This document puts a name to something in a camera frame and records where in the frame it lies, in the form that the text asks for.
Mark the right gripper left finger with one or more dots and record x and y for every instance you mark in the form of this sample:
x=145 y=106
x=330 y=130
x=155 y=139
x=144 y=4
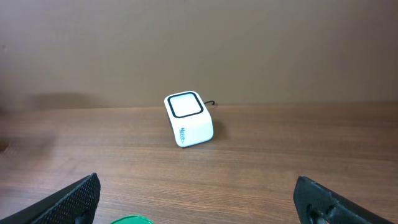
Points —
x=74 y=204

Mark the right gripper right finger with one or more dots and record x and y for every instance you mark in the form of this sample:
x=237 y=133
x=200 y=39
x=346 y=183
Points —
x=317 y=204

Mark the green lid jar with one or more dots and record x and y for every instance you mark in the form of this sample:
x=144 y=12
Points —
x=133 y=219

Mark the white barcode scanner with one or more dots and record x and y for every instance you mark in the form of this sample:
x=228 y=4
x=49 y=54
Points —
x=189 y=118

